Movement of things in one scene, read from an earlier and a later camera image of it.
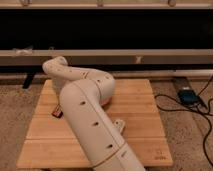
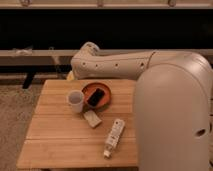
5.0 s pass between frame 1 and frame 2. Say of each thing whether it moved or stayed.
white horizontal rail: stayed
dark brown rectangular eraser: moved
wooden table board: stayed
